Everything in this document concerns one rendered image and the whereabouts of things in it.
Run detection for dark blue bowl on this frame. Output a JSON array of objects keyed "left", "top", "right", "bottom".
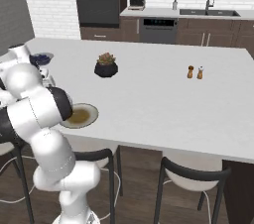
[{"left": 29, "top": 52, "right": 55, "bottom": 67}]

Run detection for dark metal tap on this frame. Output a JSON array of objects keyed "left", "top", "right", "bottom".
[{"left": 204, "top": 0, "right": 215, "bottom": 13}]

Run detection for pale plate with brown centre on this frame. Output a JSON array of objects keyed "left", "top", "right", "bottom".
[{"left": 59, "top": 102, "right": 100, "bottom": 130}]

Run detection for brown pepper shaker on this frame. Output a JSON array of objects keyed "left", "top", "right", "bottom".
[{"left": 187, "top": 64, "right": 195, "bottom": 80}]

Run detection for black built-in oven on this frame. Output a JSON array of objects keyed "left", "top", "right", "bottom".
[{"left": 74, "top": 0, "right": 121, "bottom": 30}]

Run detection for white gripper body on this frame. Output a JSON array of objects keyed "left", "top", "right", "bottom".
[{"left": 38, "top": 65, "right": 57, "bottom": 88}]

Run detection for grey fridge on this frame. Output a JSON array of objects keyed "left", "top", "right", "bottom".
[{"left": 0, "top": 0, "right": 36, "bottom": 56}]

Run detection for dark sink basin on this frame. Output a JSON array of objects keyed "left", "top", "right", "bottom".
[{"left": 179, "top": 8, "right": 241, "bottom": 18}]

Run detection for brown base cupboard run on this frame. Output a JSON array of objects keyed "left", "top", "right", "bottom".
[{"left": 79, "top": 15, "right": 254, "bottom": 57}]

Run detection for brown salt shaker white top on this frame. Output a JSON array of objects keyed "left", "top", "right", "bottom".
[{"left": 196, "top": 65, "right": 204, "bottom": 80}]

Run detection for succulent in black pot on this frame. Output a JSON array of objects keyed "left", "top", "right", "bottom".
[{"left": 93, "top": 52, "right": 119, "bottom": 78}]

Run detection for black chair with white seat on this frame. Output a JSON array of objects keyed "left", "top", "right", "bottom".
[
  {"left": 72, "top": 144, "right": 124, "bottom": 224},
  {"left": 153, "top": 150, "right": 233, "bottom": 224},
  {"left": 0, "top": 140, "right": 36, "bottom": 224}
]

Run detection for grey dishwasher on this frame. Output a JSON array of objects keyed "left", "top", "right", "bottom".
[{"left": 139, "top": 17, "right": 180, "bottom": 45}]

